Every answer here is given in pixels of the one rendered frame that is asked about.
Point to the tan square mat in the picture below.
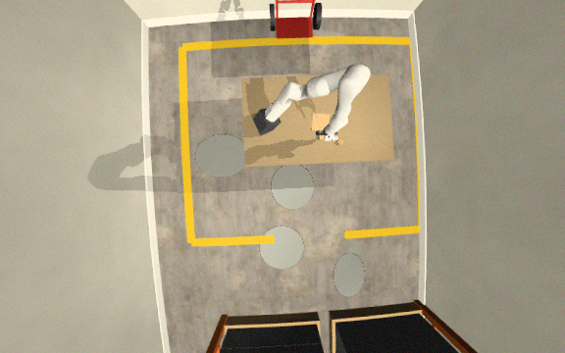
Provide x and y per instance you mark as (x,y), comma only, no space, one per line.
(319,121)

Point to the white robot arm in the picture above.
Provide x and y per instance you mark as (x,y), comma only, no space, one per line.
(348,85)

